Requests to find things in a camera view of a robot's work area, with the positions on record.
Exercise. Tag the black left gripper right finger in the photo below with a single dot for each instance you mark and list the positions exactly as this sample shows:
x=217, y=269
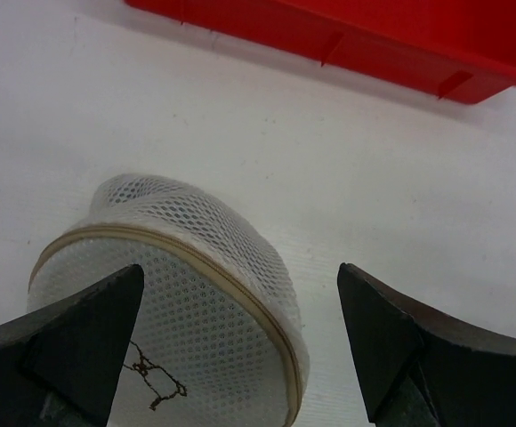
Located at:
x=418, y=366

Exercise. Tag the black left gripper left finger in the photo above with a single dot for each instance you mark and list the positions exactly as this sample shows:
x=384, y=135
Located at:
x=60, y=365

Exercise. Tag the white mesh laundry bag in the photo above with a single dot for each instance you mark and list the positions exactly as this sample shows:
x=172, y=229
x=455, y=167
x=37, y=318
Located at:
x=218, y=337

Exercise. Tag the red plastic bin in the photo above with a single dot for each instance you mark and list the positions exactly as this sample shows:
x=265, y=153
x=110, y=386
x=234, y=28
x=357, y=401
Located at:
x=464, y=51

